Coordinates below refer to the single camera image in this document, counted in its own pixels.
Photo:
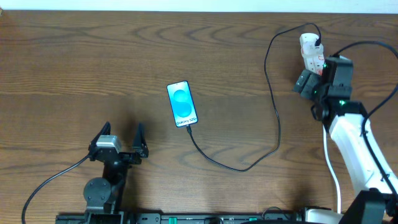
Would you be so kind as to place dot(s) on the blue Samsung smartphone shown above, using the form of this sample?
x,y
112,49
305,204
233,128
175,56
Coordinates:
x,y
182,104

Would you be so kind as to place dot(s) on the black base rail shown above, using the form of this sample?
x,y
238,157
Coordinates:
x,y
156,218

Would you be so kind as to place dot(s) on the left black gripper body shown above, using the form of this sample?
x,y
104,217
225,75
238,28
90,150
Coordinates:
x,y
123,156

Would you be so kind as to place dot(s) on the white power strip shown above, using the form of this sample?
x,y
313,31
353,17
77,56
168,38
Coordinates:
x,y
313,57

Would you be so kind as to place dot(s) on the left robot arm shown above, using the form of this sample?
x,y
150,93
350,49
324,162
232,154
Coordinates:
x,y
103,194

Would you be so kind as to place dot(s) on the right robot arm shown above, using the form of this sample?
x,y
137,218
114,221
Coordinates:
x,y
327,82

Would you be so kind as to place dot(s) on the white charger plug adapter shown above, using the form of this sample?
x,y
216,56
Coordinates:
x,y
308,41

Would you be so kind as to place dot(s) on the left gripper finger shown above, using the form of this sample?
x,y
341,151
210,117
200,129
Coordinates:
x,y
105,130
139,142

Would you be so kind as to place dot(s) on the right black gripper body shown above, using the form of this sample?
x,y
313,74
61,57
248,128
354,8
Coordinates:
x,y
310,89

